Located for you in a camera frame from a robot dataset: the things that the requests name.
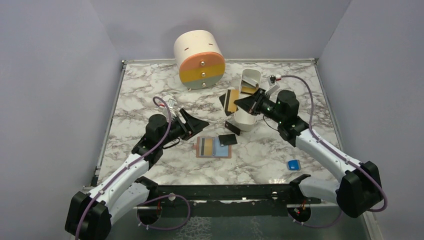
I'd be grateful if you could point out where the gold black striped card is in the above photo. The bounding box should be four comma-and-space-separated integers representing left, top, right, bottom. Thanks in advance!
218, 89, 240, 116

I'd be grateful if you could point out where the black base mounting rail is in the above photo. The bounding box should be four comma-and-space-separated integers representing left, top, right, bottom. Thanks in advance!
136, 183, 321, 218

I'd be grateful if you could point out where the long white oval tray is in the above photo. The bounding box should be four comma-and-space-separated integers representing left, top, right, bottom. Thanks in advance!
234, 68, 262, 132

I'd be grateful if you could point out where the round drawer cabinet orange yellow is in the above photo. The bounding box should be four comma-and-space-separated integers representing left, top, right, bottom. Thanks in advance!
173, 30, 226, 90

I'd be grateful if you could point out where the small blue object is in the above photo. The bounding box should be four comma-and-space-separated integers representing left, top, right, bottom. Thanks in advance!
287, 159, 301, 171

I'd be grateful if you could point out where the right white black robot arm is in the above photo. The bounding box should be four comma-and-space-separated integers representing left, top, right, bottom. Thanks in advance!
234, 88, 387, 218

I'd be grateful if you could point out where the aluminium table frame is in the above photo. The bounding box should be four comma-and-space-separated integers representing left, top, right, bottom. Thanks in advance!
69, 58, 382, 240

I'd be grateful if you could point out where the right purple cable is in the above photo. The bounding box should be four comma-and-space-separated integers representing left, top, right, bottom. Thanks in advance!
269, 74, 388, 229

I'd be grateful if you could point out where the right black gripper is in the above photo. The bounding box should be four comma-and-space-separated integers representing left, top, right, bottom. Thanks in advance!
235, 87, 285, 125

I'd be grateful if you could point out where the cards stack in tray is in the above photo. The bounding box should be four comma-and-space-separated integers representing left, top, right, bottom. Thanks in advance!
239, 75, 260, 95

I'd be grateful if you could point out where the dark credit card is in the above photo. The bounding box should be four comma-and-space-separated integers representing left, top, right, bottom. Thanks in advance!
218, 133, 238, 146

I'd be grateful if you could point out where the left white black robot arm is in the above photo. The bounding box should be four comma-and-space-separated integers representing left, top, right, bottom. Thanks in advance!
64, 109, 209, 240

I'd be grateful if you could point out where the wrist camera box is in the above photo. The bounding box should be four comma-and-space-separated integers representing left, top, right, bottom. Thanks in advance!
265, 81, 280, 95
162, 98, 178, 110

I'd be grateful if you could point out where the purple cable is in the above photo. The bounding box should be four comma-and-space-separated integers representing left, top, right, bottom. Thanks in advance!
269, 74, 388, 229
74, 96, 192, 240

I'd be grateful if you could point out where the gold credit card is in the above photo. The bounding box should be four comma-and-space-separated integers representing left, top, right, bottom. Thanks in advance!
197, 137, 215, 157

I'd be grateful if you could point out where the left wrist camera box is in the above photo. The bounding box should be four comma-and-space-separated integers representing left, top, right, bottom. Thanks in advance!
162, 98, 178, 110

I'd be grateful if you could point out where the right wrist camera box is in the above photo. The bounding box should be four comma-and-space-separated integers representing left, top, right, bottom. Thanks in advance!
265, 81, 280, 95

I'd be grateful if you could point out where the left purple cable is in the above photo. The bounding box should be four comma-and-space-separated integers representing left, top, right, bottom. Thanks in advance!
74, 96, 192, 240

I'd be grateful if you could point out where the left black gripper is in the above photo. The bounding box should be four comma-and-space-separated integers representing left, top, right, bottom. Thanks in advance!
159, 109, 210, 147

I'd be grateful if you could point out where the brown leather card holder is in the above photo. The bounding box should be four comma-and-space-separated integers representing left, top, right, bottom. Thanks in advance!
192, 136, 232, 159

